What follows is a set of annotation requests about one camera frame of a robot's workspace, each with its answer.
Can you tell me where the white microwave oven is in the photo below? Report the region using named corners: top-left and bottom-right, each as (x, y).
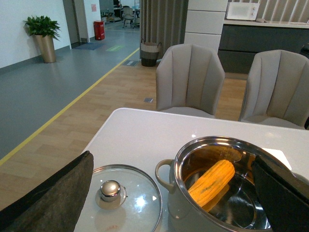
top-left (225, 2), bottom-right (260, 21)

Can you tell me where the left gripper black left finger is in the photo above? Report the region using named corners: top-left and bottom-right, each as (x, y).
top-left (0, 151), bottom-right (94, 232)

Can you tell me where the beige chair left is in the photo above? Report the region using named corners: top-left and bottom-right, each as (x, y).
top-left (156, 43), bottom-right (225, 118)

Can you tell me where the white electric cooking pot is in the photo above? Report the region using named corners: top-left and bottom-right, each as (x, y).
top-left (157, 136), bottom-right (309, 232)

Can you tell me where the red bin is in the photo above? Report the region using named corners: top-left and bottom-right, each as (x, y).
top-left (94, 21), bottom-right (105, 40)

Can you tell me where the gold tall planter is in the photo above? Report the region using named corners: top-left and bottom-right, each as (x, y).
top-left (33, 35), bottom-right (56, 63)

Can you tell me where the beige chair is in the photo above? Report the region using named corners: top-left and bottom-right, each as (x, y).
top-left (156, 43), bottom-right (225, 118)
top-left (239, 50), bottom-right (309, 130)

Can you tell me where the blue floor mat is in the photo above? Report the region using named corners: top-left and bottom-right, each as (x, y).
top-left (74, 43), bottom-right (104, 50)

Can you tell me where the yellow corn cob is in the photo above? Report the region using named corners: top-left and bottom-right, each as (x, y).
top-left (188, 159), bottom-right (235, 207)

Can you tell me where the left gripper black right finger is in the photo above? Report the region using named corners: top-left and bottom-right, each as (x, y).
top-left (252, 156), bottom-right (309, 232)

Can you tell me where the woven striped basket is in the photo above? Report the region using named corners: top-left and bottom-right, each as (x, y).
top-left (140, 39), bottom-right (161, 67)

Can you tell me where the beige chair right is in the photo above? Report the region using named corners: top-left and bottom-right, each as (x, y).
top-left (239, 50), bottom-right (309, 130)

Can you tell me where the green potted plant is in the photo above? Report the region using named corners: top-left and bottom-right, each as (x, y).
top-left (24, 15), bottom-right (60, 40)

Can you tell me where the glass pot lid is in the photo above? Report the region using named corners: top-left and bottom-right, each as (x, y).
top-left (74, 164), bottom-right (162, 232)

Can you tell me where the dark kitchen counter cabinet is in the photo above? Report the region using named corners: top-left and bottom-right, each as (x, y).
top-left (218, 23), bottom-right (309, 74)

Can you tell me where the grey curtain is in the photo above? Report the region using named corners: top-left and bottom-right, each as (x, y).
top-left (140, 0), bottom-right (188, 59)

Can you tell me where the distant office chair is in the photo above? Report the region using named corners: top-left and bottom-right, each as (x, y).
top-left (123, 7), bottom-right (135, 28)

